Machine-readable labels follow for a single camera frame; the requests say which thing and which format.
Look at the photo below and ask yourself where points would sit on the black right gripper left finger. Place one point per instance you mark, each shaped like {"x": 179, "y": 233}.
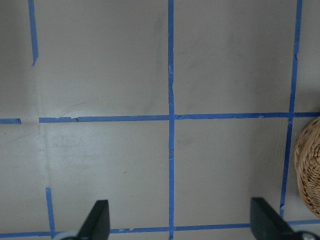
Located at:
{"x": 97, "y": 224}

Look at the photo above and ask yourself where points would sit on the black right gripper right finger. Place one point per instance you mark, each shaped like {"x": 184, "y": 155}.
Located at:
{"x": 267, "y": 224}

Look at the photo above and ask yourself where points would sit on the woven wicker basket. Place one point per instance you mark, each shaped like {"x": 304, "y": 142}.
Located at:
{"x": 306, "y": 158}

